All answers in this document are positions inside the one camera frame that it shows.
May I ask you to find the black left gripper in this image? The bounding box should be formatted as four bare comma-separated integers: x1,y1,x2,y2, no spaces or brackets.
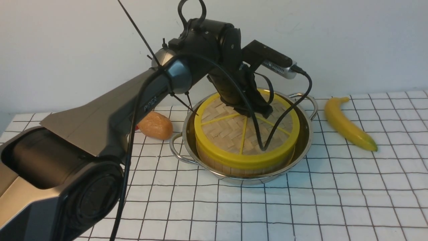
207,63,274,118

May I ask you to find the woven bamboo steamer lid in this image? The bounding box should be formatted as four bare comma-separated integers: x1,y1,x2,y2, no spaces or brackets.
194,93,301,161

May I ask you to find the bamboo steamer basket yellow rim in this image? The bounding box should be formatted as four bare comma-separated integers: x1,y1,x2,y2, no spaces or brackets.
197,144,296,177

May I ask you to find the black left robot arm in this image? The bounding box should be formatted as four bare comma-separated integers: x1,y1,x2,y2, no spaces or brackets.
1,19,272,241

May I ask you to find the brown potato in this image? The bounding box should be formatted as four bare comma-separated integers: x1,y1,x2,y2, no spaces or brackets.
137,111,173,140

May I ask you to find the yellow banana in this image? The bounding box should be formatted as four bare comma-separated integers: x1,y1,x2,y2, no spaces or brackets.
324,97,378,152

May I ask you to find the white checkered tablecloth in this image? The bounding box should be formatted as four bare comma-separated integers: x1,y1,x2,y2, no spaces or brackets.
0,90,428,241

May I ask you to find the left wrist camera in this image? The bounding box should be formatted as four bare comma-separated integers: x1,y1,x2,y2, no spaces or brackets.
242,40,297,79

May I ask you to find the black left camera cable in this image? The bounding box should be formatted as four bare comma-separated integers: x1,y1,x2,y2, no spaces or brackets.
110,52,313,241

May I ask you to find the stainless steel two-handled pot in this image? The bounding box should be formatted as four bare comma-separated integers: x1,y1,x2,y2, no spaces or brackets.
169,95,319,186

